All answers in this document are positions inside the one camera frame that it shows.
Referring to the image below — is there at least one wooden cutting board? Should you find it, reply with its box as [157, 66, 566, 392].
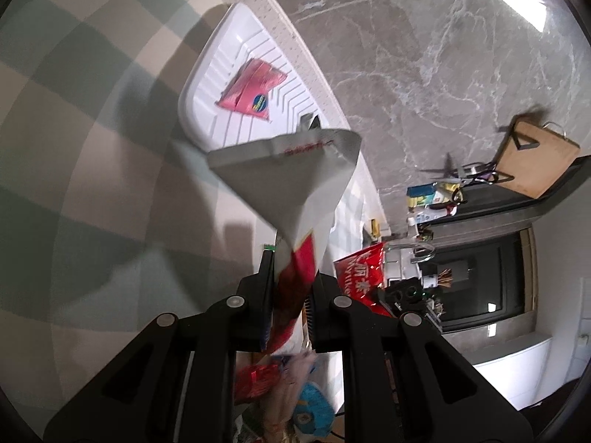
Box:
[496, 116, 581, 199]

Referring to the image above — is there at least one pink snack packet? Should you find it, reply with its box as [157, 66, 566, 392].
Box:
[216, 59, 287, 120]

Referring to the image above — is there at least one chrome faucet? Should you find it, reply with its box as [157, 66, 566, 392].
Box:
[385, 241, 436, 264]

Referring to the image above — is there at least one black oven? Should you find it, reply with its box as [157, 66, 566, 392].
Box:
[420, 231, 533, 333]

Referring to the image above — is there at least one blue sponge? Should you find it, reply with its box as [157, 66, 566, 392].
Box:
[407, 183, 437, 209]

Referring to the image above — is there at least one blue snack packet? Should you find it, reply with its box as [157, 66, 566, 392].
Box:
[263, 351, 317, 442]

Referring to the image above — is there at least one checkered tablecloth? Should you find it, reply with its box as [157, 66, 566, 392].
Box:
[1, 0, 274, 433]

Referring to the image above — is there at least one red snack packet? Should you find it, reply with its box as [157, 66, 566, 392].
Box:
[334, 242, 393, 317]

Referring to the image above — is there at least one white plastic tray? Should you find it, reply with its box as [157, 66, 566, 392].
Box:
[177, 1, 389, 250]

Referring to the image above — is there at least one teal round packet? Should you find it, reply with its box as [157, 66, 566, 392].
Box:
[293, 383, 335, 438]

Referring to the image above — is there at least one white red noodle bag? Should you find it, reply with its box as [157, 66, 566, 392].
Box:
[207, 129, 362, 353]

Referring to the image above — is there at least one yellow sponge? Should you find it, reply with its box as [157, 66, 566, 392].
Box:
[370, 219, 381, 241]

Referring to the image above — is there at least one white spray bottle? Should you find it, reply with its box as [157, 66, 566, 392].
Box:
[407, 205, 458, 226]

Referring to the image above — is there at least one black snack packet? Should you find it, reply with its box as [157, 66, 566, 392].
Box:
[297, 113, 321, 132]

